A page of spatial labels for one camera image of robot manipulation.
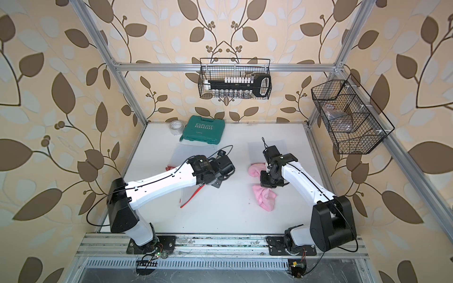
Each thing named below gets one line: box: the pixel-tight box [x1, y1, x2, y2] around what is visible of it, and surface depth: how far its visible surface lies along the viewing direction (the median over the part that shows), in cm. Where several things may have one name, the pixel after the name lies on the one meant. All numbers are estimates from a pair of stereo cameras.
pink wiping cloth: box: [247, 162, 278, 212], surface depth 82 cm
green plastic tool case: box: [179, 114, 226, 145], surface depth 114 cm
